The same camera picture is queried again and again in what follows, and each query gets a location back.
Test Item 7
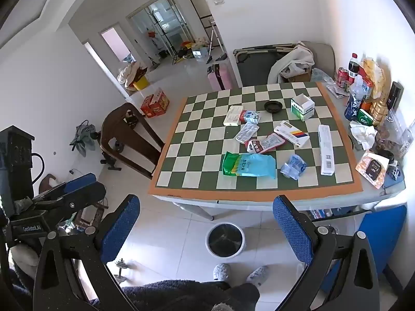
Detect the red drink can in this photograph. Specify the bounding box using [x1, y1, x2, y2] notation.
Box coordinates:
[336, 67, 349, 88]

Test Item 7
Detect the tall black box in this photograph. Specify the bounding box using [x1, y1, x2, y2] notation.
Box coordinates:
[386, 82, 405, 111]

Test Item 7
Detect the pink suitcase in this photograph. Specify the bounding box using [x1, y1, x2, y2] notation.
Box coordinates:
[207, 62, 234, 91]

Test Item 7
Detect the blue detergent bottle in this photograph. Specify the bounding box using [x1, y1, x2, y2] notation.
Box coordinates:
[344, 74, 365, 121]

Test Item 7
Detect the grey upholstered chair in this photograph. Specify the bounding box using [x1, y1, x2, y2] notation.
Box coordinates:
[300, 41, 336, 78]

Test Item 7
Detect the green white box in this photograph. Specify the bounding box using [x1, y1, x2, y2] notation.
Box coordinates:
[290, 93, 316, 122]

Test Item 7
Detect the brown cardboard box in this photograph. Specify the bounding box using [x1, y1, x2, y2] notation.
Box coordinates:
[280, 68, 313, 83]

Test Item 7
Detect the black cable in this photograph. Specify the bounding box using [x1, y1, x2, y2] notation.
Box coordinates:
[31, 153, 46, 185]

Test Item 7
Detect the yellow snack bag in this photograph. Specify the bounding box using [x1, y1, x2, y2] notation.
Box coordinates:
[360, 58, 385, 101]

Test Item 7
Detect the grey fluffy slipper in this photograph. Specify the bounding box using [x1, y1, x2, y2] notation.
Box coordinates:
[246, 266, 269, 286]
[213, 263, 231, 281]

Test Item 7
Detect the small dumbbell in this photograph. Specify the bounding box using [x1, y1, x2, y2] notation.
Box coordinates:
[114, 258, 127, 282]

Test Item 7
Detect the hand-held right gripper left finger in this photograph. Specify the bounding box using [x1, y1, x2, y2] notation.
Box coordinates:
[32, 194, 141, 311]

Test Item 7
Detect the green blue plastic bag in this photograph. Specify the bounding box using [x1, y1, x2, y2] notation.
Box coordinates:
[222, 152, 278, 179]

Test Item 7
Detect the black coat rack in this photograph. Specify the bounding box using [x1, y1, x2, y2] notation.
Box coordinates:
[147, 8, 177, 55]

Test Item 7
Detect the dark folding bed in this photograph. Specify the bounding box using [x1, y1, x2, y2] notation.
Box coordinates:
[233, 44, 299, 88]

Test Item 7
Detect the small green box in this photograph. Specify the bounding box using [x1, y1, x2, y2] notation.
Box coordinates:
[357, 108, 375, 127]

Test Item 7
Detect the dark red snack wrapper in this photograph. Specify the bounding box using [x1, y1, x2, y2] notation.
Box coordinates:
[245, 139, 265, 154]

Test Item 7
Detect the golden bottle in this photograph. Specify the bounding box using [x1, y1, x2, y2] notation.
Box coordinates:
[371, 89, 390, 127]

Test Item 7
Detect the white clothes pile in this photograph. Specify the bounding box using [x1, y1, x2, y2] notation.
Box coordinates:
[267, 41, 315, 83]

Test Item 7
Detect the white medicine box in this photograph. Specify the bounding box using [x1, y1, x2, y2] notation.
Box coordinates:
[224, 105, 244, 126]

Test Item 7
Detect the glass sliding door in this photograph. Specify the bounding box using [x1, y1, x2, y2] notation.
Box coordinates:
[126, 0, 197, 59]

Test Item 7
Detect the long white box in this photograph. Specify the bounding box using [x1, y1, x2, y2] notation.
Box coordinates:
[318, 125, 335, 176]

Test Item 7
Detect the dark wooden chair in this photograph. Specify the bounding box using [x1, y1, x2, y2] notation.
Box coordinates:
[100, 103, 166, 179]

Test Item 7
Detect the crumpled blue plastic wrapper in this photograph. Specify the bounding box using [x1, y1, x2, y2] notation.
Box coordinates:
[280, 155, 307, 180]

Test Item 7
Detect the orange snack packet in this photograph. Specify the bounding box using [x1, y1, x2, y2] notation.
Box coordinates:
[355, 151, 390, 189]

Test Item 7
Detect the blue chair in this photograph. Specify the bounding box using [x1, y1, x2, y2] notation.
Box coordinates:
[319, 205, 407, 299]

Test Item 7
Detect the crumpled white tissue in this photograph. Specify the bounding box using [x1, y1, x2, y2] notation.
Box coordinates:
[349, 121, 378, 151]

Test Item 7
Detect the white box with coloured stripes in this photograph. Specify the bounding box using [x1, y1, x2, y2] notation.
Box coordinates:
[273, 121, 311, 149]

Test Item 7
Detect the white trash bin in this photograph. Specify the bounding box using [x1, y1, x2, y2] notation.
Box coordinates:
[205, 222, 246, 260]

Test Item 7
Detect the cola bottle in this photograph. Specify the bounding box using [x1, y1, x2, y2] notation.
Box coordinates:
[348, 53, 360, 85]

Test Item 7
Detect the white bag pile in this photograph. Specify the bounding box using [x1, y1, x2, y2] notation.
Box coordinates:
[117, 61, 148, 88]

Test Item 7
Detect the clear red-edged wrapper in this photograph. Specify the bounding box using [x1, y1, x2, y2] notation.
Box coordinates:
[259, 133, 286, 152]

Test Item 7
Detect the small milk carton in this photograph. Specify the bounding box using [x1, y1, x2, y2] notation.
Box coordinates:
[241, 110, 261, 124]

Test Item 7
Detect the clear plastic pack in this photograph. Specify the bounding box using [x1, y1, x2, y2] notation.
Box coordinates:
[311, 69, 334, 85]

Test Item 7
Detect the yellow bin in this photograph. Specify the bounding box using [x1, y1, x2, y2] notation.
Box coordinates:
[132, 74, 150, 91]

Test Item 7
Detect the person's dark fleece clothing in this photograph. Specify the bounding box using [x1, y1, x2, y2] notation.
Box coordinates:
[91, 279, 260, 311]

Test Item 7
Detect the green white checkered mat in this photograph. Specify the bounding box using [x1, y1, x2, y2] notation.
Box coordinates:
[148, 82, 363, 202]

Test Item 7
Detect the red carton box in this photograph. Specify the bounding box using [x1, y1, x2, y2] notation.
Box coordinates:
[140, 87, 170, 118]

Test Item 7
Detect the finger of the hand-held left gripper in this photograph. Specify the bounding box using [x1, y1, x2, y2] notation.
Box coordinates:
[34, 181, 107, 223]
[32, 173, 98, 201]

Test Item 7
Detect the clear plastic packet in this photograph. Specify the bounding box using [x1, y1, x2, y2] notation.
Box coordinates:
[235, 122, 260, 144]

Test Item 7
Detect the clear plastic bag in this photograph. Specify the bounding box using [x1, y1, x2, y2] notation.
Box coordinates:
[376, 110, 414, 159]

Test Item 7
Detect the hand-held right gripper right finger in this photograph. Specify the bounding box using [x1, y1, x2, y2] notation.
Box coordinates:
[272, 195, 380, 311]

